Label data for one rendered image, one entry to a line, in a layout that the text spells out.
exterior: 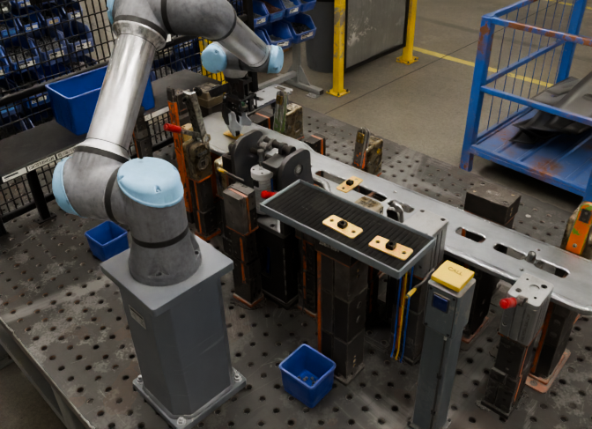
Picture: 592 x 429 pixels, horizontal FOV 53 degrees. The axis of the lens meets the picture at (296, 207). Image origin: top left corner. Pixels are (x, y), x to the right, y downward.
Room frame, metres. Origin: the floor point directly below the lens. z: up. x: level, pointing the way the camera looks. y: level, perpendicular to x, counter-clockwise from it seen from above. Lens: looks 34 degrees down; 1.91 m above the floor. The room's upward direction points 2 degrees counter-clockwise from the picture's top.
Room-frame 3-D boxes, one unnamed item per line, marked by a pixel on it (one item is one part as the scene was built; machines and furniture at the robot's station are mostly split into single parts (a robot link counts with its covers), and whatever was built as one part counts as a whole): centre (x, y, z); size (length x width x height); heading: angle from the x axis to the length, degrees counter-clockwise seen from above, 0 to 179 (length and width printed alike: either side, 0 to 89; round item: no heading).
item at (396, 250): (0.94, -0.19, 1.17); 0.08 x 0.04 x 0.01; 52
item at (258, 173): (1.35, 0.06, 0.94); 0.18 x 0.13 x 0.49; 48
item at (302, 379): (0.97, -0.02, 0.74); 0.11 x 0.10 x 0.09; 48
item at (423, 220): (1.09, -0.29, 0.90); 0.13 x 0.10 x 0.41; 138
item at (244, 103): (1.72, 0.17, 1.16); 0.09 x 0.08 x 0.12; 48
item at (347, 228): (1.01, -0.10, 1.17); 0.08 x 0.04 x 0.01; 45
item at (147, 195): (0.99, 0.29, 1.27); 0.13 x 0.12 x 0.14; 71
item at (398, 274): (1.03, -0.10, 1.16); 0.37 x 0.14 x 0.02; 48
